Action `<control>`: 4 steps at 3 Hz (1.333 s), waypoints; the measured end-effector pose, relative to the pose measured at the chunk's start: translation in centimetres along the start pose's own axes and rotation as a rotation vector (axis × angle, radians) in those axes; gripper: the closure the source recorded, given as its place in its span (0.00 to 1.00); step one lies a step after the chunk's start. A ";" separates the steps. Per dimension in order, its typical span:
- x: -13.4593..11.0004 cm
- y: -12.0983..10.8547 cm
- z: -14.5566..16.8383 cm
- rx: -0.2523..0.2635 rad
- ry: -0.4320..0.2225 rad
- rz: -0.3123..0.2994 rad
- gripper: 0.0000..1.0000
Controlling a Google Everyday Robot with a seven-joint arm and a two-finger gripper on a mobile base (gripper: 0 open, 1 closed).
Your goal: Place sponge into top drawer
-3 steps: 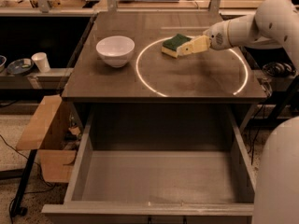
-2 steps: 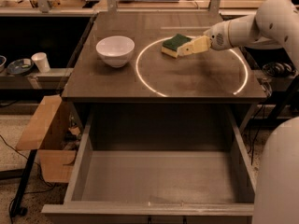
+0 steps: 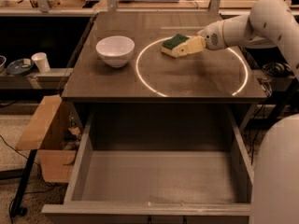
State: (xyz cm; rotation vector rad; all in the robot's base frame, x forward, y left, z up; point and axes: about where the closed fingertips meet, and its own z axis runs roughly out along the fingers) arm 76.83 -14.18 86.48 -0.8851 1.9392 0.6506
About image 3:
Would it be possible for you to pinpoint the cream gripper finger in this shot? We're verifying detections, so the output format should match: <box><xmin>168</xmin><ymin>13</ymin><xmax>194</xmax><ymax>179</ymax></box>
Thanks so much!
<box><xmin>172</xmin><ymin>35</ymin><xmax>206</xmax><ymax>58</ymax></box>

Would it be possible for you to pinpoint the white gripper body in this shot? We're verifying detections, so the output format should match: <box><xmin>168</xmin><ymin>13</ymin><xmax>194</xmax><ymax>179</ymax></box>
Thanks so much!
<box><xmin>197</xmin><ymin>21</ymin><xmax>225</xmax><ymax>50</ymax></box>

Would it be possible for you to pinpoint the green and yellow sponge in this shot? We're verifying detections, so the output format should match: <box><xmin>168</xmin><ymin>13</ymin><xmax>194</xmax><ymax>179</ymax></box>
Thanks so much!
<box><xmin>161</xmin><ymin>34</ymin><xmax>189</xmax><ymax>58</ymax></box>

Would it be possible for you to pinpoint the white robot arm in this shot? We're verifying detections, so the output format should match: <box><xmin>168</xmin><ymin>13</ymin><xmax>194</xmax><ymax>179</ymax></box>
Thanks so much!
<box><xmin>172</xmin><ymin>0</ymin><xmax>299</xmax><ymax>224</ymax></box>

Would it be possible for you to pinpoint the grey open top drawer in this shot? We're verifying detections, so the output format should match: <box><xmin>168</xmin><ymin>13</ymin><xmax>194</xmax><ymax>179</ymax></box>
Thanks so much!
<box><xmin>42</xmin><ymin>104</ymin><xmax>253</xmax><ymax>224</ymax></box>

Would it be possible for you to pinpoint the white ceramic bowl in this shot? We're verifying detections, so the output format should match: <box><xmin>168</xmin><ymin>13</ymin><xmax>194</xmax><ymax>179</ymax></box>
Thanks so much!
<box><xmin>95</xmin><ymin>35</ymin><xmax>135</xmax><ymax>68</ymax></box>

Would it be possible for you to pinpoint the white paper cup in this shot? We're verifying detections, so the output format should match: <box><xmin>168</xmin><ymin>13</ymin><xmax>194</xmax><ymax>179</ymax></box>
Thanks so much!
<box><xmin>31</xmin><ymin>52</ymin><xmax>50</xmax><ymax>73</ymax></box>

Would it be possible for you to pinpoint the cardboard box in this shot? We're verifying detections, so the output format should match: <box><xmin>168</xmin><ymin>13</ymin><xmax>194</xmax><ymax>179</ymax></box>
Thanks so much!
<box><xmin>16</xmin><ymin>95</ymin><xmax>80</xmax><ymax>183</ymax></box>

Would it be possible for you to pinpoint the dark blue plate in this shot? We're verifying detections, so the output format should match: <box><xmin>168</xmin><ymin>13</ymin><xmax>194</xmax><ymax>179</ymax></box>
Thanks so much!
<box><xmin>7</xmin><ymin>58</ymin><xmax>34</xmax><ymax>76</ymax></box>

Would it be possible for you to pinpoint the blue bowl at left edge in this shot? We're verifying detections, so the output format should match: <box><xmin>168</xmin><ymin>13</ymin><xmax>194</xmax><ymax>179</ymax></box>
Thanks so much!
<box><xmin>0</xmin><ymin>55</ymin><xmax>7</xmax><ymax>73</ymax></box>

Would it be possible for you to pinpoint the black table leg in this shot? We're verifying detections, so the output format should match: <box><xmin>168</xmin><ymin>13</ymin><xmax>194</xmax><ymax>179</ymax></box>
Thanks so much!
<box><xmin>9</xmin><ymin>149</ymin><xmax>37</xmax><ymax>217</ymax></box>

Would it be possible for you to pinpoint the coiled black cable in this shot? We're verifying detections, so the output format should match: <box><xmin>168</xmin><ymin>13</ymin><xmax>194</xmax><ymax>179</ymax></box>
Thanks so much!
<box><xmin>262</xmin><ymin>61</ymin><xmax>295</xmax><ymax>78</ymax></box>

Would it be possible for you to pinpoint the black floor cable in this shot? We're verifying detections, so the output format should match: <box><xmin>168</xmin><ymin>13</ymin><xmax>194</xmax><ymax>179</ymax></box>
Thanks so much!
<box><xmin>0</xmin><ymin>133</ymin><xmax>58</xmax><ymax>219</ymax></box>

